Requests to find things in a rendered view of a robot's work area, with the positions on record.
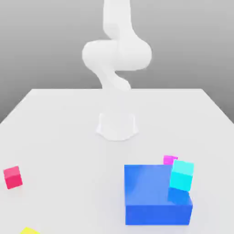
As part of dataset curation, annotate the small red cube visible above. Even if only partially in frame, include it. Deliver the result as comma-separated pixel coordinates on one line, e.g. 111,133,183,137
3,165,23,190

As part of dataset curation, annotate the small yellow cube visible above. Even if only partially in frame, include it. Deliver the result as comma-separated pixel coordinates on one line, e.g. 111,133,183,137
19,226,41,234

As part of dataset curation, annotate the small magenta cube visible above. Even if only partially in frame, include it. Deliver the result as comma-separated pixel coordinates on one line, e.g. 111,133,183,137
163,155,178,165

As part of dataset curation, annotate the large blue box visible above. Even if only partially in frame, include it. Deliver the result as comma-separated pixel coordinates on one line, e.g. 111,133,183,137
124,164,193,226

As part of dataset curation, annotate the small cyan cube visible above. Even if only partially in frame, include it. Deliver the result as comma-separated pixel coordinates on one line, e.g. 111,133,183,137
169,160,195,192

